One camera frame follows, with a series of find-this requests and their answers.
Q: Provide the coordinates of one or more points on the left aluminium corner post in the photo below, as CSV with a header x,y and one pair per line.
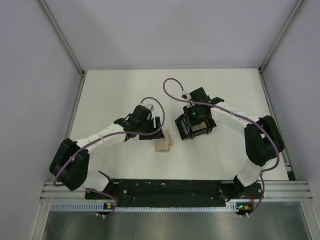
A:
x,y
60,36

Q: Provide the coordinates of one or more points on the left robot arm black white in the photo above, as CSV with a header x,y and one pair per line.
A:
x,y
71,163

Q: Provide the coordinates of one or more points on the aluminium corner post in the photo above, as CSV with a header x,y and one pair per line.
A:
x,y
60,36
294,13

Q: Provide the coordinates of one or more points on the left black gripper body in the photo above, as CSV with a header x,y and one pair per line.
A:
x,y
147,127

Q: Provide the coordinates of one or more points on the black card holder box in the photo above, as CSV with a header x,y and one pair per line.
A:
x,y
187,131

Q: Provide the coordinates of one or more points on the grey slotted cable duct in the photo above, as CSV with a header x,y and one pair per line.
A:
x,y
105,207

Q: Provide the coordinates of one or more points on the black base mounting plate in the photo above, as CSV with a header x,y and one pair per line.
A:
x,y
160,193

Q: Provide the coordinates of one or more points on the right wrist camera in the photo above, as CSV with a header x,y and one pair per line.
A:
x,y
185,95

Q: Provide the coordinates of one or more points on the aluminium frame rail front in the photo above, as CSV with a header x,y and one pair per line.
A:
x,y
275,191

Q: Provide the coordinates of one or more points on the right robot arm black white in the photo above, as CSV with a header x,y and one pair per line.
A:
x,y
263,141

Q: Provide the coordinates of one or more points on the right aluminium corner post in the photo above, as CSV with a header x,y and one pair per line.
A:
x,y
294,13

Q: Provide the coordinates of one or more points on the beige card stack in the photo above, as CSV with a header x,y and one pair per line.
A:
x,y
163,145

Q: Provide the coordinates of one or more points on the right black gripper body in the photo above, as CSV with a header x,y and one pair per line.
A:
x,y
193,114

